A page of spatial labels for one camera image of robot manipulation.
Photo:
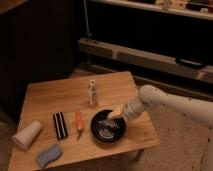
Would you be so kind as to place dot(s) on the white paper cup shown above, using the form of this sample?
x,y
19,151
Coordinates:
x,y
27,135

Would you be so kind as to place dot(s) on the metal pole stand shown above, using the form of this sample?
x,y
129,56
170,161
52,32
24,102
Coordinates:
x,y
88,33

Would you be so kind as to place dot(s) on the black handle on shelf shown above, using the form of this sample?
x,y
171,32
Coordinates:
x,y
189,64

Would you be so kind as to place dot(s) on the blue sponge cloth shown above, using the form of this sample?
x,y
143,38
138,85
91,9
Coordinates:
x,y
48,155

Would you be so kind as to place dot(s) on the orange carrot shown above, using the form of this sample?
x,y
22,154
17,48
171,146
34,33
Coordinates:
x,y
79,124

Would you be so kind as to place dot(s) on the black ceramic bowl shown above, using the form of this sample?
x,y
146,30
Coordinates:
x,y
107,131

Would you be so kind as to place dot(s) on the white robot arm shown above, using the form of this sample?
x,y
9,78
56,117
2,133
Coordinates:
x,y
150,96

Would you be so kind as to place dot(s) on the clear spice bottle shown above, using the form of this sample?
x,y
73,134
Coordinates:
x,y
92,92

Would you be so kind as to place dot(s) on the wooden table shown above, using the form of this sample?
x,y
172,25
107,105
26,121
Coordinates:
x,y
68,96

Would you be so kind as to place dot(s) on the black white striped block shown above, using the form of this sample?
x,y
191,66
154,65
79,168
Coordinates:
x,y
60,126

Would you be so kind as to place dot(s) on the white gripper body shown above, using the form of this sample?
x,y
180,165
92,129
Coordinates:
x,y
133,108

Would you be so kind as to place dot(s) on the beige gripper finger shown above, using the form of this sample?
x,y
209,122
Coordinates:
x,y
114,116
115,108

